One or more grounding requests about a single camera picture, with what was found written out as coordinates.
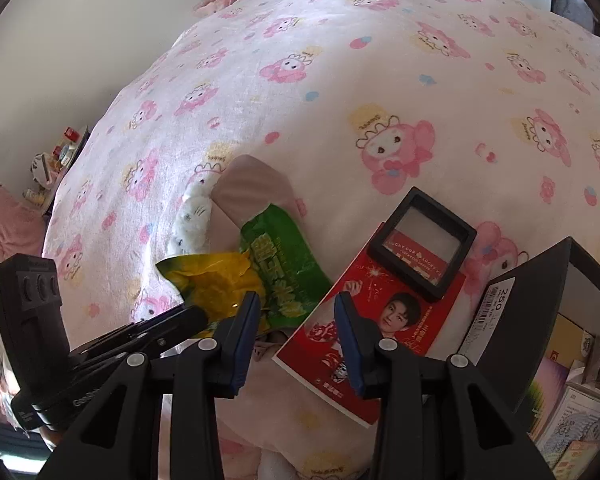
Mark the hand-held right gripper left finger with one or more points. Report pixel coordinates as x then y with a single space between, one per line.
245 345

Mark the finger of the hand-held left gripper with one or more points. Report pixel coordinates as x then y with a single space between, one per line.
180 319
130 346

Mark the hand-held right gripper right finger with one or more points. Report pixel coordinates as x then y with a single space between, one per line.
349 345

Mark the red white snack packet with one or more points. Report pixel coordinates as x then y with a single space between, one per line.
365 280

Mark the green corn snack bag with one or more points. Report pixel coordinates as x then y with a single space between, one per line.
275 255

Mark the black storage box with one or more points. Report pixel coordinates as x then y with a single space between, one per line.
530 300

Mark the pink frilled cushion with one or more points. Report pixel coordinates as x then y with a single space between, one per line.
5 225

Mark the white plush toy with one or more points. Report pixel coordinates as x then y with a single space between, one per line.
192 220

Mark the cluttered bedside table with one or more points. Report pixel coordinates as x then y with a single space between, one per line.
60 160

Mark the black colourful snack packet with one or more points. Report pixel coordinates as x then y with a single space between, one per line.
545 380

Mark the yellow card box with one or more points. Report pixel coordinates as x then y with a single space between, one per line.
567 335

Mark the pink printed blanket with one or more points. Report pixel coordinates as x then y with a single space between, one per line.
330 110

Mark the white box with blue drawings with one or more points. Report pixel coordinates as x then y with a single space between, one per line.
575 415

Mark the cream snack packet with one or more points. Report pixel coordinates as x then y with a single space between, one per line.
588 346

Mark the orange printed packet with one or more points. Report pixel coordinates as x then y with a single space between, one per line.
577 460

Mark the pink pillow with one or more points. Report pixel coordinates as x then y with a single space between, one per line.
217 2

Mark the dark grey cloth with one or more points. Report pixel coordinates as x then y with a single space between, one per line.
572 0

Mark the black square display frame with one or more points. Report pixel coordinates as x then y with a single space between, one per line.
425 232

